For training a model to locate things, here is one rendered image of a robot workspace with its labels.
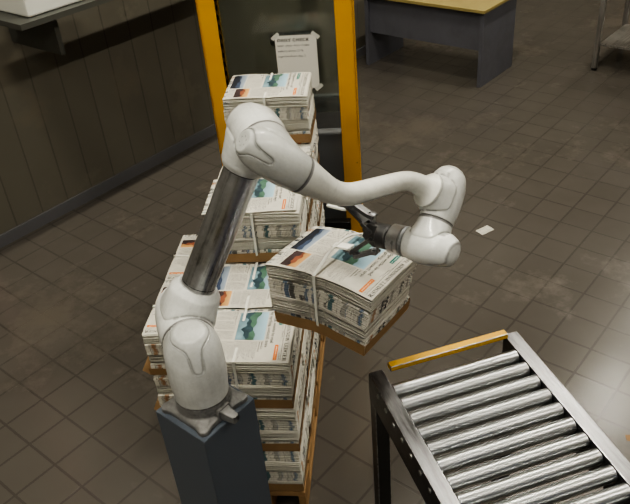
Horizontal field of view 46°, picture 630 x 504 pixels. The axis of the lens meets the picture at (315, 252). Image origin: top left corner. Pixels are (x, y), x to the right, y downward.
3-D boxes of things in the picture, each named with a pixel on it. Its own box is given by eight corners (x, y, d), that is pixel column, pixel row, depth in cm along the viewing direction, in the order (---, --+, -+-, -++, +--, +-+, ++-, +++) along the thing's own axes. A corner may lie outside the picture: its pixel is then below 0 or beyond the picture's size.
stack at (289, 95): (255, 327, 392) (220, 99, 320) (263, 292, 417) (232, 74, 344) (327, 326, 388) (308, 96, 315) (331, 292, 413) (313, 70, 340)
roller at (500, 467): (439, 485, 211) (439, 473, 208) (582, 438, 221) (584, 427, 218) (446, 498, 207) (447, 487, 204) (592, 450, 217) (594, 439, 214)
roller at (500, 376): (401, 408, 230) (400, 417, 233) (534, 368, 240) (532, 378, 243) (395, 396, 234) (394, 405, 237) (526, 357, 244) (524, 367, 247)
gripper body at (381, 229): (383, 231, 211) (356, 224, 217) (385, 256, 216) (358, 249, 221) (396, 219, 216) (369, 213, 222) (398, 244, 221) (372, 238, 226)
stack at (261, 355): (213, 514, 297) (176, 361, 250) (255, 326, 393) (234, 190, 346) (309, 516, 293) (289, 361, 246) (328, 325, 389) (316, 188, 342)
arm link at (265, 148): (321, 161, 178) (304, 139, 189) (262, 126, 168) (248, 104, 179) (290, 204, 181) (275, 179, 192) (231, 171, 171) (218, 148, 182)
